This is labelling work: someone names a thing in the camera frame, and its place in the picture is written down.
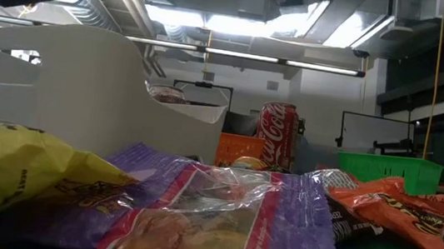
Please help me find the dark Hershey's chocolate bar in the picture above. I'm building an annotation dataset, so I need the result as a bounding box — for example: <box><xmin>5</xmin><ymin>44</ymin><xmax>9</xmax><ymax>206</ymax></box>
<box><xmin>319</xmin><ymin>193</ymin><xmax>389</xmax><ymax>249</ymax></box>

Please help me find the yellow wrapped round candy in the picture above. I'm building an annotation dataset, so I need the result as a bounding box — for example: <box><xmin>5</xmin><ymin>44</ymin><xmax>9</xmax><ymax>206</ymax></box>
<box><xmin>231</xmin><ymin>154</ymin><xmax>271</xmax><ymax>173</ymax></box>

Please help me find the purple candy bag clear window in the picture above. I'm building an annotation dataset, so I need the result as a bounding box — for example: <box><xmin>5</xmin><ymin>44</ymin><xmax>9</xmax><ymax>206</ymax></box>
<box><xmin>0</xmin><ymin>125</ymin><xmax>356</xmax><ymax>249</ymax></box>

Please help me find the white plastic bin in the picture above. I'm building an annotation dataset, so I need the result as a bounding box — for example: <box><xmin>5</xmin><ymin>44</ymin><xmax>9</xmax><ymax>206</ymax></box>
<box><xmin>0</xmin><ymin>16</ymin><xmax>236</xmax><ymax>172</ymax></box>

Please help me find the silver Diet Coke can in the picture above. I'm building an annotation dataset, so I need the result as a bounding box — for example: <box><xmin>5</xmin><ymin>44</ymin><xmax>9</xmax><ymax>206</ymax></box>
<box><xmin>147</xmin><ymin>83</ymin><xmax>189</xmax><ymax>106</ymax></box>

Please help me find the thin black monitor stand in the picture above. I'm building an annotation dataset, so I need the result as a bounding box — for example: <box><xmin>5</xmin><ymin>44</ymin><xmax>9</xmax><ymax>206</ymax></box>
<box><xmin>170</xmin><ymin>77</ymin><xmax>236</xmax><ymax>112</ymax></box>

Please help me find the long ceiling light tube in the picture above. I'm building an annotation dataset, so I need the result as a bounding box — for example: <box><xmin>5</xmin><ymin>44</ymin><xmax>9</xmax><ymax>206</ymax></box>
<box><xmin>123</xmin><ymin>35</ymin><xmax>368</xmax><ymax>80</ymax></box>

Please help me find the orange plastic basket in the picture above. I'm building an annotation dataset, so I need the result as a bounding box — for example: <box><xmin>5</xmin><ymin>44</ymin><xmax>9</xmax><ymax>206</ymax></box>
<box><xmin>213</xmin><ymin>131</ymin><xmax>267</xmax><ymax>172</ymax></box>

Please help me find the red Coca-Cola can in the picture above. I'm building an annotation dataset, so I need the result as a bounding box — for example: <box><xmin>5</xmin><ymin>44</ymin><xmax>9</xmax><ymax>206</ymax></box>
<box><xmin>252</xmin><ymin>98</ymin><xmax>302</xmax><ymax>171</ymax></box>

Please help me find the green plastic basket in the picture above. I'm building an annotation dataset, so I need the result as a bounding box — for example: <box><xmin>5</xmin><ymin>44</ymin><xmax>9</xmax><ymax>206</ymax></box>
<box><xmin>333</xmin><ymin>149</ymin><xmax>444</xmax><ymax>201</ymax></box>

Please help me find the large crumpled orange Reese's pack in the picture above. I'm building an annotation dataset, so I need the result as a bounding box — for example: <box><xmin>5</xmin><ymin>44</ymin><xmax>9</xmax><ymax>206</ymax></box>
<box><xmin>319</xmin><ymin>167</ymin><xmax>444</xmax><ymax>249</ymax></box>

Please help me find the black frame stand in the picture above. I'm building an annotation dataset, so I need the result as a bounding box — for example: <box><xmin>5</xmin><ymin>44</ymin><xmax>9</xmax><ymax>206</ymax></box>
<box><xmin>333</xmin><ymin>109</ymin><xmax>419</xmax><ymax>160</ymax></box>

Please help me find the yellow hanging cord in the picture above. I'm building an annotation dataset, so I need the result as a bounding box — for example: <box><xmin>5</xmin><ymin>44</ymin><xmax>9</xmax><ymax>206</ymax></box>
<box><xmin>421</xmin><ymin>0</ymin><xmax>444</xmax><ymax>161</ymax></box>

